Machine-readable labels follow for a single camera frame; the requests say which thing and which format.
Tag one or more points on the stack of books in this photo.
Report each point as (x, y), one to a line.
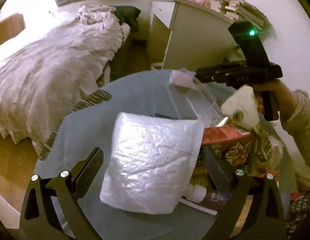
(240, 10)

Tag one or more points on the brown wooden headboard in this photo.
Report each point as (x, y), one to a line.
(11, 26)

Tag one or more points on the white plastic bag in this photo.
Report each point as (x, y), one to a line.
(151, 163)

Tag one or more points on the red snack box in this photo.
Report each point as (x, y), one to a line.
(256, 155)

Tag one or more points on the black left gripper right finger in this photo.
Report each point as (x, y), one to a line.
(265, 218)

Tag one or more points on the person's right forearm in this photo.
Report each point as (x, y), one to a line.
(297, 123)

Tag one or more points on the white powder pouch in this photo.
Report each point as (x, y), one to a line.
(241, 109)

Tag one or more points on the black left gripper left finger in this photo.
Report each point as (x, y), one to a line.
(38, 218)

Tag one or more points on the white desk cabinet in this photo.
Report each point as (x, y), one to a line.
(184, 34)

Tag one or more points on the bed with white duvet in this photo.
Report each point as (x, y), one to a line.
(43, 81)

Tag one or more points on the round grey blue table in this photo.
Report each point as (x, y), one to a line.
(143, 93)

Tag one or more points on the person's right hand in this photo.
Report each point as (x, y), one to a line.
(286, 100)

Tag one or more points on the dark green pillow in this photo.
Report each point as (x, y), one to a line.
(128, 15)

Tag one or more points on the clear plastic wrapper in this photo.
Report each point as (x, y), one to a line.
(193, 99)

